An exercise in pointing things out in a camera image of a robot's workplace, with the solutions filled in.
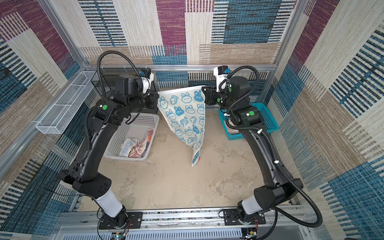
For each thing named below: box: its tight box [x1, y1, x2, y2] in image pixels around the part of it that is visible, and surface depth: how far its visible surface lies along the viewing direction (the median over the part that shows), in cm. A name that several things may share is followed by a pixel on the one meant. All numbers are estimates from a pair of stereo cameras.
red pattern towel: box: [128, 128, 154, 158], surface depth 95 cm
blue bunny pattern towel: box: [157, 85, 206, 167], surface depth 76 cm
